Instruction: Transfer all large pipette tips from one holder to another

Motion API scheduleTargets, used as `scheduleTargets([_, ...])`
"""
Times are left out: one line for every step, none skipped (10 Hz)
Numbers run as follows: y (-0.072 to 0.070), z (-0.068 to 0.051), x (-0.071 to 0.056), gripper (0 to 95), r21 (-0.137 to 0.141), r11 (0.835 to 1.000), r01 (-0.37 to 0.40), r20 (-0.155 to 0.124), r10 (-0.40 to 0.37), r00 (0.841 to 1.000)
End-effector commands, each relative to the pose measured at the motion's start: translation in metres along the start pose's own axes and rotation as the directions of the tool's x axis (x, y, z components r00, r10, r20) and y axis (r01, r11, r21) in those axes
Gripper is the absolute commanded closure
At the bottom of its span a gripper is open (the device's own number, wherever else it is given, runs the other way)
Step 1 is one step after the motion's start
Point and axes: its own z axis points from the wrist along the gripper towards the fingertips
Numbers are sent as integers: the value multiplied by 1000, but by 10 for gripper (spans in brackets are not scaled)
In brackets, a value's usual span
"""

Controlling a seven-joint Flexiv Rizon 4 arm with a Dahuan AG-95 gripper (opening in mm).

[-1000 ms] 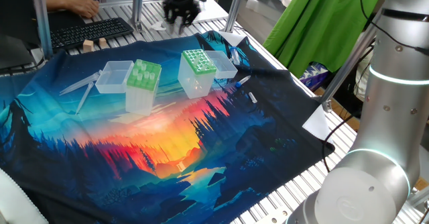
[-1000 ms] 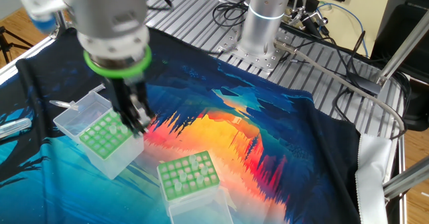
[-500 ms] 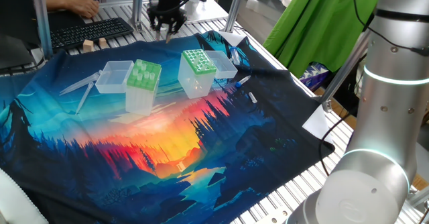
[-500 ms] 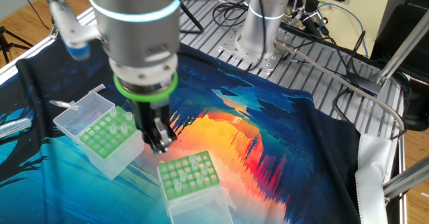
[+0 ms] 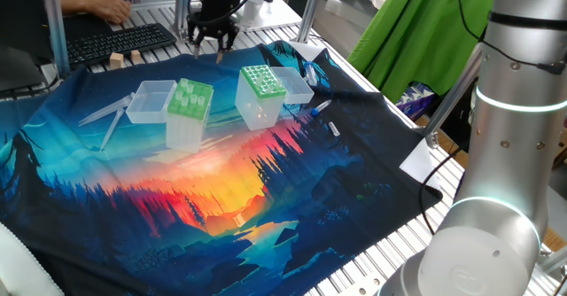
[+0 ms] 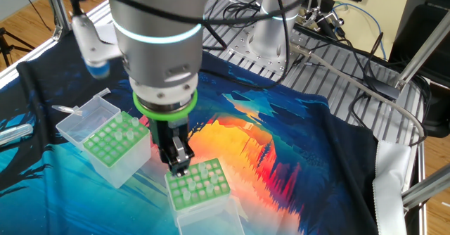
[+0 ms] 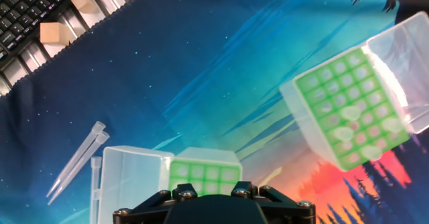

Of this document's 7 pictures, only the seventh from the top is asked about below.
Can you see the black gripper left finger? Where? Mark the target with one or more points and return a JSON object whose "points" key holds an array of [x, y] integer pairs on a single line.
{"points": [[147, 210]]}

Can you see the printed sunset landscape cloth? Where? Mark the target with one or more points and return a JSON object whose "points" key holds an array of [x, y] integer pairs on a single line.
{"points": [[167, 83]]}

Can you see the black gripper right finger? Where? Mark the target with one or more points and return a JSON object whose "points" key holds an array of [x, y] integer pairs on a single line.
{"points": [[285, 212]]}

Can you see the black computer keyboard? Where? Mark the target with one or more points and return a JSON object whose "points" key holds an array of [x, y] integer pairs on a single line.
{"points": [[20, 9]]}

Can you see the clear box green tip rack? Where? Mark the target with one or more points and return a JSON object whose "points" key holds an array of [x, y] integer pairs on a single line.
{"points": [[130, 183], [301, 116]]}

